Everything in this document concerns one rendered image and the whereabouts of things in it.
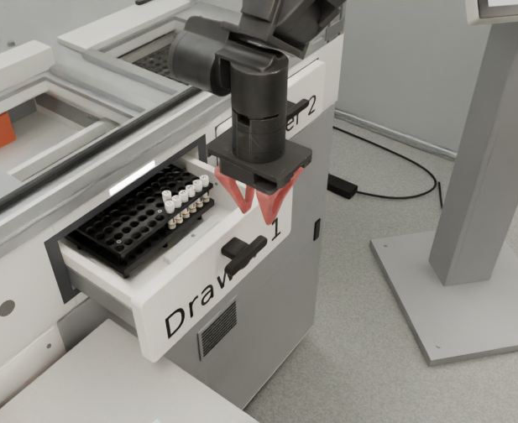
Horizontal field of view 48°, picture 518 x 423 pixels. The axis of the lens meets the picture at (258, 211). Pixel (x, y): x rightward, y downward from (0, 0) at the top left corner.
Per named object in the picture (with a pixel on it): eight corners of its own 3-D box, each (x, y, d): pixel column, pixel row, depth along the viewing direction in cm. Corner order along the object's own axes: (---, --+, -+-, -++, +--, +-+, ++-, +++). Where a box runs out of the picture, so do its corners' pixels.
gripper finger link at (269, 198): (253, 192, 74) (253, 129, 67) (301, 214, 70) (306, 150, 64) (220, 221, 69) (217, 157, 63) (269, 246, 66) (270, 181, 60)
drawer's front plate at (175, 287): (290, 232, 87) (294, 173, 80) (152, 365, 69) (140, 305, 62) (281, 227, 88) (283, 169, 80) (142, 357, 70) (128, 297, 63)
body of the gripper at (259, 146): (239, 133, 69) (238, 76, 64) (313, 164, 64) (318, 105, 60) (204, 159, 65) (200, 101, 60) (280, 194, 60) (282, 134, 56)
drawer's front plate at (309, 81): (321, 113, 112) (326, 60, 105) (227, 188, 95) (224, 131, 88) (314, 111, 113) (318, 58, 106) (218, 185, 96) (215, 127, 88)
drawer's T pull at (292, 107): (310, 106, 99) (310, 98, 98) (285, 125, 94) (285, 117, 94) (292, 99, 101) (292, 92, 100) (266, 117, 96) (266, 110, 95)
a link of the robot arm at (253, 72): (265, 70, 53) (300, 48, 56) (207, 49, 56) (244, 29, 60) (264, 133, 58) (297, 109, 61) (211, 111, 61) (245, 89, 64)
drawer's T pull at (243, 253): (268, 243, 73) (269, 236, 73) (231, 279, 69) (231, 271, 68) (245, 232, 75) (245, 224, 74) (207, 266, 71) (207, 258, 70)
